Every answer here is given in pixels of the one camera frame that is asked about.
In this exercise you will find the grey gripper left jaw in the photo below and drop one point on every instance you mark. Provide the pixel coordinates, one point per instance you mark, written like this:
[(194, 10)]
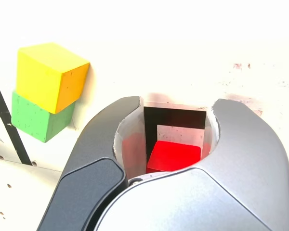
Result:
[(91, 156)]

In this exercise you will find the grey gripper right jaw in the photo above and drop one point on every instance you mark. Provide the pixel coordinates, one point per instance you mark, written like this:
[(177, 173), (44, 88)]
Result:
[(243, 168)]

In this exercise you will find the green cube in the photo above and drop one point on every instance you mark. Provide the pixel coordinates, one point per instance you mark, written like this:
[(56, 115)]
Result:
[(36, 120)]

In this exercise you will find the red cube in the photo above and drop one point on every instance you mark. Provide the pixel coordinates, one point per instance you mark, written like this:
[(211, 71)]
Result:
[(173, 156)]

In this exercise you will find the yellow cube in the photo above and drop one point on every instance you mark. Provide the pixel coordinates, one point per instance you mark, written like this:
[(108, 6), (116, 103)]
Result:
[(43, 72)]

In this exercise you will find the black tape square outline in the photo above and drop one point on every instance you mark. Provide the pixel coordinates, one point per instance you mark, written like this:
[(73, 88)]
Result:
[(173, 118)]

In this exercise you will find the black tape strip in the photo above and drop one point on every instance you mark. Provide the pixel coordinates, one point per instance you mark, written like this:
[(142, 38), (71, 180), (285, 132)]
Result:
[(12, 131)]

